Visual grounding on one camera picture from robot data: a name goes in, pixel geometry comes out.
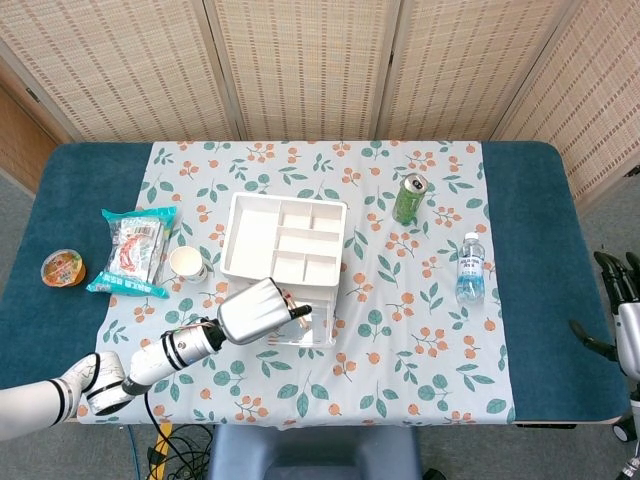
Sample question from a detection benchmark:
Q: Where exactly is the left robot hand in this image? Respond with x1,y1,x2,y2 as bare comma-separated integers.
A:
217,277,314,346

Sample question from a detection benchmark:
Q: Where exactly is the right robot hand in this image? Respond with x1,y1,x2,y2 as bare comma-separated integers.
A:
569,251,640,381

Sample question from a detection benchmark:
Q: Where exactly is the clear plastic box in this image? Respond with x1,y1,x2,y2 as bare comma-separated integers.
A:
263,283,338,349

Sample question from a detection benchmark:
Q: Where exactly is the white drawer organizer box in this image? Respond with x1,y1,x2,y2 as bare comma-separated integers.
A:
219,192,348,321

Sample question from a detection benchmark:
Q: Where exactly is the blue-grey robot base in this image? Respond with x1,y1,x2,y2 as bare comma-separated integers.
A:
207,424,421,480

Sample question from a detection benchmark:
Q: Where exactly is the white paper cup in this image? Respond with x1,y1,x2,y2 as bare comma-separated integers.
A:
168,245,208,284

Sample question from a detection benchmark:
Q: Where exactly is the floral fruit tablecloth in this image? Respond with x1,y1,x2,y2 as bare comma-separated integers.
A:
76,139,516,431

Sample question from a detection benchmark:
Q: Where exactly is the teal noodle packet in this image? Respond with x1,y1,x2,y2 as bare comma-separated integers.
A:
85,205,179,300

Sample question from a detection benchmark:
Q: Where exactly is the yellow floor strip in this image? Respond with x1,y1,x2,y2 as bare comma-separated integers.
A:
152,423,174,480

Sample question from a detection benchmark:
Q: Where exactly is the clear water bottle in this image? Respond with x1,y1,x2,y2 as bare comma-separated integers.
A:
454,231,487,305

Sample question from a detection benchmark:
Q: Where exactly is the green energy drink can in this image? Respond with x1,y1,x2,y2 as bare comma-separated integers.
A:
392,173,429,226

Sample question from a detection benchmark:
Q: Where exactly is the orange jelly cup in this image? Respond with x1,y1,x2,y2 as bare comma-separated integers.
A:
40,248,87,288

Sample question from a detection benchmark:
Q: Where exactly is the teal padded table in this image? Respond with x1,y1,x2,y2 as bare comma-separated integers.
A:
0,141,626,427

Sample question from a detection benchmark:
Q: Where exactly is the woven folding screen panel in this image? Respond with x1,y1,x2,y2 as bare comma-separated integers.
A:
202,0,406,142
377,0,586,142
0,0,241,145
492,0,640,211

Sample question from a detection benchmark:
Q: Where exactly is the brown wooden door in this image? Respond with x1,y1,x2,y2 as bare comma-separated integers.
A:
0,84,59,194

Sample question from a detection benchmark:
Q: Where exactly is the black floor cable bundle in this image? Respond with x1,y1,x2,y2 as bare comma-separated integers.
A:
144,394,216,480

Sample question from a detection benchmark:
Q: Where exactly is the blue floor cable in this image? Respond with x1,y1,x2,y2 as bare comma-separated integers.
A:
127,424,145,480

